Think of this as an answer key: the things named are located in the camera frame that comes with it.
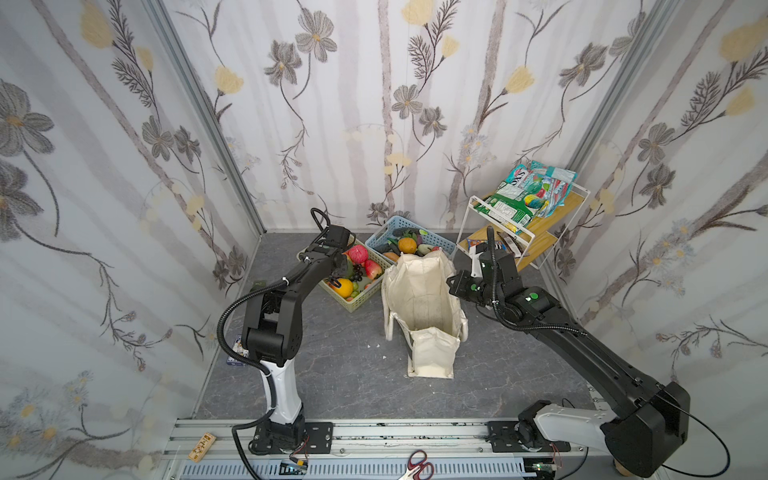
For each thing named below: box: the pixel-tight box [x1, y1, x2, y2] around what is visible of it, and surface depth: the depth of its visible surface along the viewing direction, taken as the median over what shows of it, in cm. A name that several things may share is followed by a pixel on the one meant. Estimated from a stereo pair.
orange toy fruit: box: [335, 278, 353, 297], surface depth 100 cm
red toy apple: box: [365, 260, 383, 280], surface depth 106 cm
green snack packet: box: [474, 181, 547, 232], surface depth 79 cm
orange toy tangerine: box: [398, 237, 417, 254], surface depth 109 cm
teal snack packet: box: [505, 161, 578, 217], surface depth 82 cm
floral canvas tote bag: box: [381, 250, 468, 379], surface depth 85 cm
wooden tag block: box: [188, 432, 217, 463], surface depth 73 cm
